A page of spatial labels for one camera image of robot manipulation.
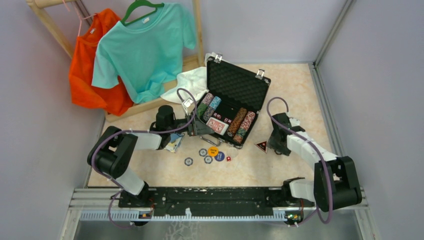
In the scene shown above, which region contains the wooden clothes rack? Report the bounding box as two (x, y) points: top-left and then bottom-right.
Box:
(26, 0), (205, 122)

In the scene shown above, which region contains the blue small blind button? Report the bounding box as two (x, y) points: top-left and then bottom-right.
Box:
(214, 151), (226, 162)

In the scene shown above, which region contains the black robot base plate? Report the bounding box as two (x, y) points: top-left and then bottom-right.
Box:
(118, 187), (315, 217)

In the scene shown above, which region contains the green white chip row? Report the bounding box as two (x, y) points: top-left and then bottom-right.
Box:
(196, 92), (214, 119)

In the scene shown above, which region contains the red white chip row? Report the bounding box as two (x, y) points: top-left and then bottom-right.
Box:
(233, 111), (256, 144)

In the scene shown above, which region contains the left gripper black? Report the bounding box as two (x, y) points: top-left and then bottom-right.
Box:
(167, 110), (214, 137)

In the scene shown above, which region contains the white cloth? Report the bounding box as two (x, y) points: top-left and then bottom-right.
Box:
(160, 66), (208, 104)

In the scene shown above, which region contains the blue grey chip row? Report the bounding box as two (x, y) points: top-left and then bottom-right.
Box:
(201, 96), (222, 122)

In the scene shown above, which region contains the red black triangular card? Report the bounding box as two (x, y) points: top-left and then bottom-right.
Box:
(255, 141), (268, 154)

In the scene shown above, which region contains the yellow big blind button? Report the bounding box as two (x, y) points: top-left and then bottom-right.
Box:
(207, 146), (220, 157)

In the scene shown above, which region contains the black poker set case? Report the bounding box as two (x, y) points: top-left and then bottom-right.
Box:
(197, 54), (272, 149)

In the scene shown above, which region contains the blue playing card box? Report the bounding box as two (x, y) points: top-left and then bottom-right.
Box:
(164, 133), (185, 153)

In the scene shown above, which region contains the brown chip row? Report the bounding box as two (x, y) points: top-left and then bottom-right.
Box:
(226, 107), (248, 137)

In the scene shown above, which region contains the red playing card deck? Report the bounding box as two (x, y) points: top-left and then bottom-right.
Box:
(206, 117), (230, 136)

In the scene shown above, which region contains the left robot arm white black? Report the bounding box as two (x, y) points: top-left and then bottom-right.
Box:
(87, 105), (214, 207)

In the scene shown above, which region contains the grey poker chip lower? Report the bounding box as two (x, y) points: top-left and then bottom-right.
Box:
(203, 155), (214, 164)

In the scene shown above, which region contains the grey poker chip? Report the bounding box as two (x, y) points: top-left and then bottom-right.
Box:
(198, 148), (208, 157)
(184, 157), (194, 166)
(203, 155), (214, 164)

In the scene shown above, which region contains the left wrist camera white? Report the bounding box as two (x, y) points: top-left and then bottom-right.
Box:
(181, 98), (194, 116)

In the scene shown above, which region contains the orange t-shirt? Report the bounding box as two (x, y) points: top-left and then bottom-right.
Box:
(68, 8), (135, 117)

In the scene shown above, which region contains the grey poker chip upper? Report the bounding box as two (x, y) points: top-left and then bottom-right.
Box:
(198, 148), (208, 157)

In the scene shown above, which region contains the aluminium frame rail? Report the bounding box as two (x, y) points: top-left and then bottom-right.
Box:
(66, 187), (369, 223)

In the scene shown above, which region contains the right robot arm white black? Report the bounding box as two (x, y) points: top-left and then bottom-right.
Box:
(267, 113), (363, 213)

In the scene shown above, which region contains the pink clothes hanger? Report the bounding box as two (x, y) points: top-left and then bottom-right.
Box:
(62, 0), (97, 37)

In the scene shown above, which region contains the grey poker chip left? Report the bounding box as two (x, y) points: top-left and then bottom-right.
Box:
(184, 157), (194, 166)

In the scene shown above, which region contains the green clothes hanger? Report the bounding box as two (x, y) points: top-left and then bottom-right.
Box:
(120, 0), (165, 26)

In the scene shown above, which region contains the teal t-shirt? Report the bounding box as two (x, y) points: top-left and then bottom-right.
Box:
(91, 3), (197, 104)

